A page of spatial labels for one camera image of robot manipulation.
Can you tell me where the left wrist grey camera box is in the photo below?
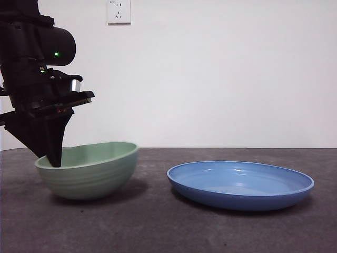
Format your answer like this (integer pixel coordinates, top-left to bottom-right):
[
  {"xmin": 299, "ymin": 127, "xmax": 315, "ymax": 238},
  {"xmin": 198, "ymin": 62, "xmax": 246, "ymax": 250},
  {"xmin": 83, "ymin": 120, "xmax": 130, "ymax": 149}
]
[{"xmin": 68, "ymin": 78, "xmax": 83, "ymax": 93}]

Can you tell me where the blue round plate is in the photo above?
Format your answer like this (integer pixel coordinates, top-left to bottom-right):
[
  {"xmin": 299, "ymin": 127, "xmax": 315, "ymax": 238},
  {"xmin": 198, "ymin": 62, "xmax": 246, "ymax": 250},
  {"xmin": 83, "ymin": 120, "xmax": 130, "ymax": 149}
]
[{"xmin": 166, "ymin": 161, "xmax": 315, "ymax": 212}]

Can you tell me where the green ribbed bowl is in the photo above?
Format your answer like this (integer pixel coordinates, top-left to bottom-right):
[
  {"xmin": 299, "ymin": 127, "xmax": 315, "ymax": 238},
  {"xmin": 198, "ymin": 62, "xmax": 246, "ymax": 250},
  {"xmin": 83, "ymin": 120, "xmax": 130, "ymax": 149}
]
[{"xmin": 34, "ymin": 141, "xmax": 140, "ymax": 200}]

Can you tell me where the white wall socket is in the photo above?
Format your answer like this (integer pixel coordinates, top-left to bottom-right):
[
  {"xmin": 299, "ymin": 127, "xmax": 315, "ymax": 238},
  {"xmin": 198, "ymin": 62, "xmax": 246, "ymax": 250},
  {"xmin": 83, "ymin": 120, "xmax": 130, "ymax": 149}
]
[{"xmin": 107, "ymin": 0, "xmax": 132, "ymax": 26}]

